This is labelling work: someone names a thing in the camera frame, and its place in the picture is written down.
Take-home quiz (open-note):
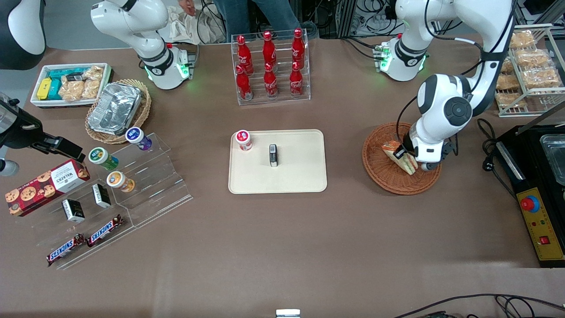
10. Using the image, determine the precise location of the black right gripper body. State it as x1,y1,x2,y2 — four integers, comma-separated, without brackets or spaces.
0,92,45,150

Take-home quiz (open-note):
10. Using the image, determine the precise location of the triangular sandwich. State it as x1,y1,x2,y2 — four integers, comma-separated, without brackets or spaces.
381,140,418,176

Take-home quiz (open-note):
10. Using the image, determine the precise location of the round brown wicker basket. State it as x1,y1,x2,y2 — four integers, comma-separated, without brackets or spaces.
362,122,442,196

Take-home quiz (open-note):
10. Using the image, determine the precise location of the aluminium foil tray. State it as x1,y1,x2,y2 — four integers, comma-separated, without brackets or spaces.
87,82,143,136

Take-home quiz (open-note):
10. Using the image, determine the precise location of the oval light wicker basket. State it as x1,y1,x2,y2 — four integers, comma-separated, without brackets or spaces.
85,79,152,145

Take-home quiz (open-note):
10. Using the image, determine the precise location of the cream plastic tray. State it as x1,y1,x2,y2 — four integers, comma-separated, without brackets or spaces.
228,129,328,195

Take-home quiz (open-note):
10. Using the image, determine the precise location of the white plastic bin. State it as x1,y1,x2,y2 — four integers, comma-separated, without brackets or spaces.
30,63,113,109

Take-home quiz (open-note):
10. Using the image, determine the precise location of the red Walkers cookie box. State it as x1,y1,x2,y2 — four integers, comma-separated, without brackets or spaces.
5,159,90,217

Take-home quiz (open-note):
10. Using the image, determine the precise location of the green-lid yogurt cup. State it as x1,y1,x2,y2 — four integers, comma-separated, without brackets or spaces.
88,147,120,171

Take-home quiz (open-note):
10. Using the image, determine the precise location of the yellow snack box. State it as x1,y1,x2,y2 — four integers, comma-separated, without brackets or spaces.
37,78,53,101

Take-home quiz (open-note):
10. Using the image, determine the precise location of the orange-lid yogurt cup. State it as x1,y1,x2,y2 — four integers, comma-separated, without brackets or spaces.
106,171,136,193

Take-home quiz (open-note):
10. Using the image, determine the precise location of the long teal snack box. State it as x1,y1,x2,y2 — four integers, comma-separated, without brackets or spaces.
46,68,85,79

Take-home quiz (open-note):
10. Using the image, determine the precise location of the purple-lid yogurt cup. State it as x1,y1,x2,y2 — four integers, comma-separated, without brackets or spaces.
125,127,153,151

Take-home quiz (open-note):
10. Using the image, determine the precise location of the Snickers bar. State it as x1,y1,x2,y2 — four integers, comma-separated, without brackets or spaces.
87,214,124,248
46,233,86,267

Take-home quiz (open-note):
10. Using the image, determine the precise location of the black countertop appliance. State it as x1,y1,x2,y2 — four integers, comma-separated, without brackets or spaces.
494,102,565,208

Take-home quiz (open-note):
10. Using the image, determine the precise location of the clear acrylic stepped display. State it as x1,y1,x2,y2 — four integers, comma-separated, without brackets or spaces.
31,132,193,271

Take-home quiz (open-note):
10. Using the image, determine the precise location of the red cola bottle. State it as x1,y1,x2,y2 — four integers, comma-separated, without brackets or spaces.
291,28,306,67
236,35,254,75
264,63,279,98
290,62,305,97
235,65,253,101
263,31,278,69

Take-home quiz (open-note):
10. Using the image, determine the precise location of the clear acrylic bottle rack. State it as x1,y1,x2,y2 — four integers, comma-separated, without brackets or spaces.
230,29,311,106

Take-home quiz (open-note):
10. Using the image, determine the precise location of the steel pan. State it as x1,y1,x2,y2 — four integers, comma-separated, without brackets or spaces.
539,134,565,187

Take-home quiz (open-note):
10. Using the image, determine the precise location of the yellow emergency stop control box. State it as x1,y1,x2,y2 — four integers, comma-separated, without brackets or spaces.
516,187,565,269

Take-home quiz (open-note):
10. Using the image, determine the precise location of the red-lid yogurt cup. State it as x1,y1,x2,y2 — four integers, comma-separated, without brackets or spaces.
235,130,253,152

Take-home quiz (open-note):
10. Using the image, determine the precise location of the brown table cover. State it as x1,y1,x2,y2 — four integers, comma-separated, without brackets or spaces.
0,33,565,318

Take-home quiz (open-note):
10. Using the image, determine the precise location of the beige cloth bag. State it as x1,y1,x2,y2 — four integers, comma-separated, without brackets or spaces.
159,4,226,45

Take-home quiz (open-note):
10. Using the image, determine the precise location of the person in blue jeans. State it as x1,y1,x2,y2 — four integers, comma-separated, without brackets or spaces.
213,0,305,32

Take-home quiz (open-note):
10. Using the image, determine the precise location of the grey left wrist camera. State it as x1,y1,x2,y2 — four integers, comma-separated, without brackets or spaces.
423,140,458,172

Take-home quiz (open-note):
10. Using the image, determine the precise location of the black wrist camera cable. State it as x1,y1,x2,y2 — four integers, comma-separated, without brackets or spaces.
396,0,517,151

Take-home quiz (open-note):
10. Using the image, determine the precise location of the black power cable with plug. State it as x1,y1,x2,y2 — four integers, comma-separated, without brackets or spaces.
477,117,518,201

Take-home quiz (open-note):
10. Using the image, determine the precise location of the white wire shelf rack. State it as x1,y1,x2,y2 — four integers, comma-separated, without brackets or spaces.
494,24,565,117

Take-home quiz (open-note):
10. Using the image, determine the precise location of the black cable bundle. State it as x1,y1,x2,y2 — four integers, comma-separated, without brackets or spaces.
340,0,398,38

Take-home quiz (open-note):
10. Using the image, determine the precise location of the thin black cable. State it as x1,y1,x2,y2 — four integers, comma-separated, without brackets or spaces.
393,293,565,318

